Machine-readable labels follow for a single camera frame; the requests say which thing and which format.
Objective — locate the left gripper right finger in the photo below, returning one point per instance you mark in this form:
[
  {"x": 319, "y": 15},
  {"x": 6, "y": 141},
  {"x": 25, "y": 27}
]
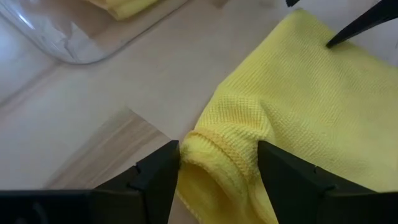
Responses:
[{"x": 289, "y": 186}]

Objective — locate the clear plastic bin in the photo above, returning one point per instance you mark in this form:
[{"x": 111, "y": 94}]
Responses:
[{"x": 62, "y": 40}]

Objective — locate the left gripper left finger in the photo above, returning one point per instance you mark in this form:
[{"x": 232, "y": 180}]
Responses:
[{"x": 158, "y": 180}]

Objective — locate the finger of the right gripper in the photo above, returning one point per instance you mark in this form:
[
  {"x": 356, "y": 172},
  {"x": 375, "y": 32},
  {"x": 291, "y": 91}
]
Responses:
[
  {"x": 373, "y": 15},
  {"x": 291, "y": 2}
]

